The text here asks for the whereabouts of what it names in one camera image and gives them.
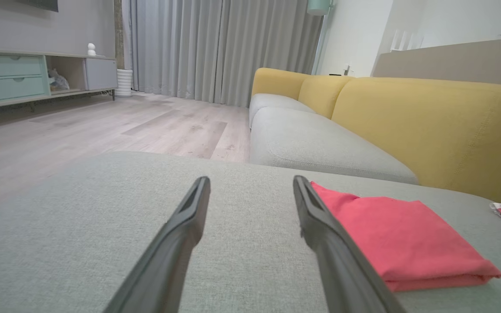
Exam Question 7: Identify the large grey sofa chaise cushion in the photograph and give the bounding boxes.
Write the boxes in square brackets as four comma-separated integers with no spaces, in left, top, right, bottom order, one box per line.
[0,151,501,313]

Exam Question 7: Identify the dark wall television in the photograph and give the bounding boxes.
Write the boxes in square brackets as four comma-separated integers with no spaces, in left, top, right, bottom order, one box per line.
[15,0,59,13]

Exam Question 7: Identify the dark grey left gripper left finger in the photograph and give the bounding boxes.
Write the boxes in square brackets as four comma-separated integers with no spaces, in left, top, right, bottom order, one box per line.
[103,176,211,313]

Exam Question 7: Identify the teal floor lamp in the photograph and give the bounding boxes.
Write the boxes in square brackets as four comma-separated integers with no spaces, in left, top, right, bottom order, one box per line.
[307,0,335,76]

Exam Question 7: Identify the long low tv cabinet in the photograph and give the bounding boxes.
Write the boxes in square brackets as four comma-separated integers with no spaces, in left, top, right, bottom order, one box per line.
[0,50,119,112]

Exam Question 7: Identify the mint green cabinet drawer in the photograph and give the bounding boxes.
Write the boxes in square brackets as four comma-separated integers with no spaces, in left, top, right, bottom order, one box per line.
[0,76,47,101]
[0,54,43,78]

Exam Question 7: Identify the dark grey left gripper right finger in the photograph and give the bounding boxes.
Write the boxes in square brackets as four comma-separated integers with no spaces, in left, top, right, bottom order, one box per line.
[293,175,407,313]

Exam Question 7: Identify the red and white sports shorts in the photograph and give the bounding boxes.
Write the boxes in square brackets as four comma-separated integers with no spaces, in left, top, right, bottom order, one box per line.
[311,182,501,293]

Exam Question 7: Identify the crumpled bag in cabinet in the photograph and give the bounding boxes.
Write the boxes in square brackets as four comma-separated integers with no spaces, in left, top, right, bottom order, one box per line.
[48,69,70,92]

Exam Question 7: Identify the yellow sofa backrest cushion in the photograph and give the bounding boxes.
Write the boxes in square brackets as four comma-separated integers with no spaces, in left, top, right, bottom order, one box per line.
[251,67,312,101]
[331,77,501,203]
[297,75,355,120]

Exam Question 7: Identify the grey cabinet door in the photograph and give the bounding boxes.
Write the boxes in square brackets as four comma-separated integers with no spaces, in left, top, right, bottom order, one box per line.
[85,58,118,91]

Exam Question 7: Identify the grey pleated curtain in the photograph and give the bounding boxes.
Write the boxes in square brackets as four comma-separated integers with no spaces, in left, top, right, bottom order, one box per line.
[122,0,325,108]

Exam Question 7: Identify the white slatted railing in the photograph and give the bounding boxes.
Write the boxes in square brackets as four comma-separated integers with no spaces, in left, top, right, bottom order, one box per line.
[389,29,425,52]

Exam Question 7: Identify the white ribbed plant pot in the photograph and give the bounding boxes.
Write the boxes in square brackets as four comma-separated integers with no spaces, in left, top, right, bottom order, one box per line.
[114,68,134,97]

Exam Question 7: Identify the grey sofa seat cushion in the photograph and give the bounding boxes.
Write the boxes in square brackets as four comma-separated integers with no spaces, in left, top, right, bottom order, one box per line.
[250,107,420,184]
[249,93,317,129]

